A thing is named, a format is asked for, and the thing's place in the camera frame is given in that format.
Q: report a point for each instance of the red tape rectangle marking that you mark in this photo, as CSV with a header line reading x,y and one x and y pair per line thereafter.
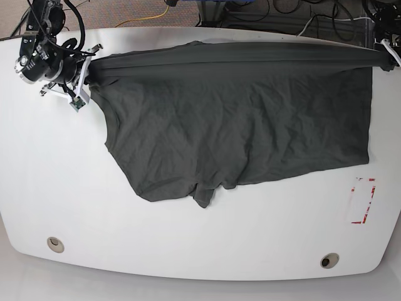
x,y
361,198

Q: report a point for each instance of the dark grey t-shirt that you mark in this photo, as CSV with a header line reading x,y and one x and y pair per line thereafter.
x,y
186,120

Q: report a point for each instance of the table cable grommet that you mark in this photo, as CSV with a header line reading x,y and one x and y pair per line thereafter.
x,y
55,245
329,261

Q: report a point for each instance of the right table cable grommet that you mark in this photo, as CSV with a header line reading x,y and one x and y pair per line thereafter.
x,y
329,261

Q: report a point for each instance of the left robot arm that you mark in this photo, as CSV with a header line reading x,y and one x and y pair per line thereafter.
x,y
385,28

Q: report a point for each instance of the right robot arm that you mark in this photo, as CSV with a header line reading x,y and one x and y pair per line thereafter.
x,y
40,56

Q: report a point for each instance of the left table cable grommet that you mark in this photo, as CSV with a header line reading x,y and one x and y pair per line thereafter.
x,y
55,245

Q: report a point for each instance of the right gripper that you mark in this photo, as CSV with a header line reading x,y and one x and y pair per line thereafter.
x,y
69,71

